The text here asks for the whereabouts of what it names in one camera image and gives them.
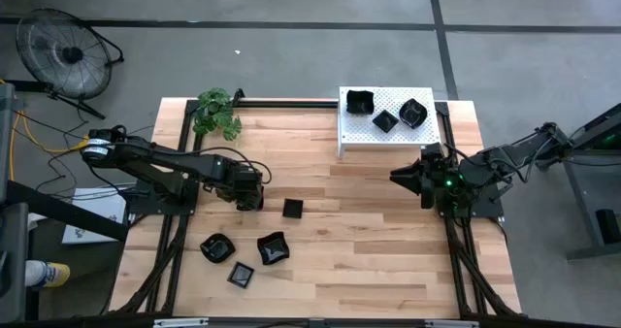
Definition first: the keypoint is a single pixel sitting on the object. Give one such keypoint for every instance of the black floor fan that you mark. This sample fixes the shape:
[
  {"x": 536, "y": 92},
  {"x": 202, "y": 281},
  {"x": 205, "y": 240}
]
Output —
[{"x": 73, "y": 54}]

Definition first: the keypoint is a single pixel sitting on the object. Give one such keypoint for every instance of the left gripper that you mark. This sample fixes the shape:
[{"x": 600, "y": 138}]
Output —
[{"x": 245, "y": 185}]

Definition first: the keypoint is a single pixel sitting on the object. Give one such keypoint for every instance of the green artificial plant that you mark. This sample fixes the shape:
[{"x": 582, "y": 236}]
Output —
[{"x": 216, "y": 112}]

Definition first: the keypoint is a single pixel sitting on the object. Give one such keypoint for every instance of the silver metal bracket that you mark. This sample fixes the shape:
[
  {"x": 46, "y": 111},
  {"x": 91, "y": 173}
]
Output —
[
  {"x": 451, "y": 323},
  {"x": 180, "y": 322}
]

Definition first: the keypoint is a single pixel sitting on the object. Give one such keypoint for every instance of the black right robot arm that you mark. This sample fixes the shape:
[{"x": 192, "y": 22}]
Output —
[{"x": 514, "y": 155}]

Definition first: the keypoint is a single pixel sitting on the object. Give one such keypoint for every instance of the black metal beam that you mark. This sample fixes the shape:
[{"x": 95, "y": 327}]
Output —
[{"x": 58, "y": 211}]

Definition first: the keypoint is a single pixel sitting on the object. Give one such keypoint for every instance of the black wavy square mini plate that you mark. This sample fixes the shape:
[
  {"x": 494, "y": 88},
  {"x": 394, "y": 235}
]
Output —
[
  {"x": 360, "y": 102},
  {"x": 273, "y": 248}
]

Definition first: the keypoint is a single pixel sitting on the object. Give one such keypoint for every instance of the white cardboard box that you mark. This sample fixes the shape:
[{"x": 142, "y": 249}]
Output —
[{"x": 97, "y": 221}]

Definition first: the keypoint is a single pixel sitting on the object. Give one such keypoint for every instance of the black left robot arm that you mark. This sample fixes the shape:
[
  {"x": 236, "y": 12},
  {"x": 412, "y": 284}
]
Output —
[{"x": 160, "y": 160}]

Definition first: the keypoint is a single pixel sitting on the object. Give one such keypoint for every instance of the white perforated metal shelf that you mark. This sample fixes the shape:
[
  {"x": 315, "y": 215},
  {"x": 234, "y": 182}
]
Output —
[{"x": 359, "y": 134}]

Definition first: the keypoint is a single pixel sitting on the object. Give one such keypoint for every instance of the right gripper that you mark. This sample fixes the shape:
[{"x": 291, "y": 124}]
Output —
[{"x": 444, "y": 182}]

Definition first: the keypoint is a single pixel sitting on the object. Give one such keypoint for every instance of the black computer with green lights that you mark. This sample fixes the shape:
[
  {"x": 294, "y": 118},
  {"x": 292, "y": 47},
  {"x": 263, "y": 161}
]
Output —
[{"x": 611, "y": 141}]

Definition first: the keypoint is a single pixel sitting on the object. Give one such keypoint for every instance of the grey metal stand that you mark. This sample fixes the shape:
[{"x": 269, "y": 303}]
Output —
[{"x": 589, "y": 192}]

